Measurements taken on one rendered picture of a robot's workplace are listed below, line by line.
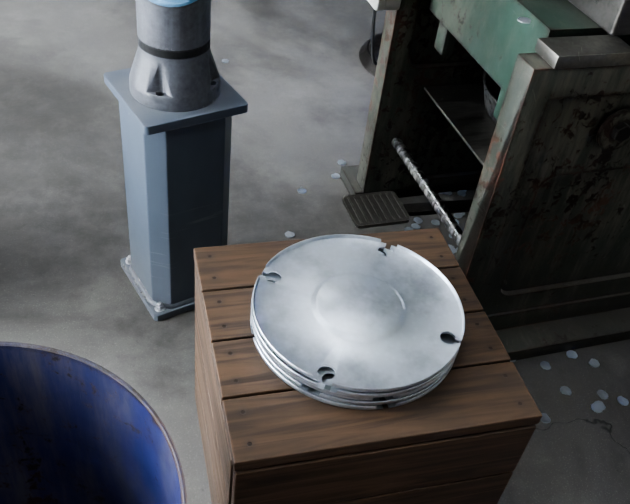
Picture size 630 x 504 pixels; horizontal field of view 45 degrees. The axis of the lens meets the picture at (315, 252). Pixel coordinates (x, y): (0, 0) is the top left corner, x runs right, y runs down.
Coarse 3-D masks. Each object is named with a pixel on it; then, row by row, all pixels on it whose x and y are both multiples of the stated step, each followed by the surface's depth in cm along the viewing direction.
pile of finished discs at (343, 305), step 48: (336, 240) 113; (288, 288) 104; (336, 288) 104; (384, 288) 105; (432, 288) 107; (288, 336) 97; (336, 336) 98; (384, 336) 99; (432, 336) 100; (288, 384) 96; (336, 384) 92; (384, 384) 93; (432, 384) 96
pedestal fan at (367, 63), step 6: (378, 36) 245; (366, 42) 244; (378, 42) 242; (360, 48) 244; (366, 48) 239; (378, 48) 238; (360, 54) 240; (366, 54) 237; (378, 54) 235; (360, 60) 238; (366, 60) 235; (366, 66) 234; (372, 66) 233; (372, 72) 232
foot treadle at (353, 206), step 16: (384, 192) 161; (352, 208) 155; (368, 208) 156; (384, 208) 156; (400, 208) 157; (416, 208) 159; (432, 208) 160; (448, 208) 161; (464, 208) 162; (368, 224) 152; (384, 224) 153
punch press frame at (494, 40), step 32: (448, 0) 143; (480, 0) 132; (512, 0) 123; (544, 0) 123; (448, 32) 146; (480, 32) 134; (512, 32) 124; (544, 32) 116; (576, 32) 116; (480, 64) 135; (512, 64) 125; (448, 224) 152
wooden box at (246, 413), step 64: (256, 256) 113; (448, 256) 118; (256, 384) 96; (448, 384) 99; (512, 384) 100; (256, 448) 89; (320, 448) 90; (384, 448) 93; (448, 448) 96; (512, 448) 100
